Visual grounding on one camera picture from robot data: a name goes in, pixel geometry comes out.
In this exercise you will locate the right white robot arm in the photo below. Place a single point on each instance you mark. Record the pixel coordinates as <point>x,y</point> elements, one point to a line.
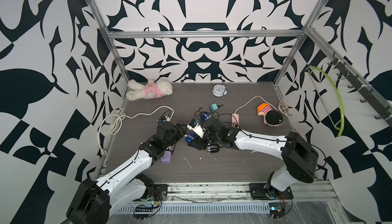
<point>299,157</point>

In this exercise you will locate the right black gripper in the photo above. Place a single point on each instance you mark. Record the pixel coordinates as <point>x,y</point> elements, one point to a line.
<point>198,143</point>

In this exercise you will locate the aluminium frame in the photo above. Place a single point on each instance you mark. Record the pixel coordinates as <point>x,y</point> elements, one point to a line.
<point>237,43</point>

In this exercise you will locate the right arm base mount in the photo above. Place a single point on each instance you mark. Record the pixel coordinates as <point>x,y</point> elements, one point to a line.
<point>264,191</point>

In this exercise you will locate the purple power strip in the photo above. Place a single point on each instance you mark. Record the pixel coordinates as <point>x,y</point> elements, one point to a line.
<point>168,154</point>

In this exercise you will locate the small white alarm clock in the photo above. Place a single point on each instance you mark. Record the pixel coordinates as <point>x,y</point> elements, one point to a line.
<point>219,90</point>

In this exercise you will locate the pink power strip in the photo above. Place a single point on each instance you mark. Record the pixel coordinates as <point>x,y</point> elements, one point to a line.
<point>235,120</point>

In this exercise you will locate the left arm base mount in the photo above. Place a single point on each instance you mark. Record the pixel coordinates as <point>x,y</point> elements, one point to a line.
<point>153,191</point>

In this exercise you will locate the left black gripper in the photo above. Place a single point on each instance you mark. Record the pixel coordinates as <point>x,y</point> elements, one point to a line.
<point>179,131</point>

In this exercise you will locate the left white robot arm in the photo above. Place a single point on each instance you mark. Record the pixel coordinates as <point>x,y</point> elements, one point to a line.
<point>96,200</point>

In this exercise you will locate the green plastic hanger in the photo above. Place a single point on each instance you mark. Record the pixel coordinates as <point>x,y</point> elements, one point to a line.
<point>318,77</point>

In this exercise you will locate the teal usb charger plug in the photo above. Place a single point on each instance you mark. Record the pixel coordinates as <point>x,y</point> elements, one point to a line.
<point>214,107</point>

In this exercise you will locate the white plush toy pink outfit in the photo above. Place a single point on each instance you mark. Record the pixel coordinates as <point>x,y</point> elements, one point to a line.
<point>150,90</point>

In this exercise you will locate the black wall hook rack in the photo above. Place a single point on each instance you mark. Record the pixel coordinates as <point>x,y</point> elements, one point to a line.
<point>359,84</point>

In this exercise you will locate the blue electric shaver white stripes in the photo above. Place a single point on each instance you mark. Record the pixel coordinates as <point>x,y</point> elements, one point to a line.
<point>191,139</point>

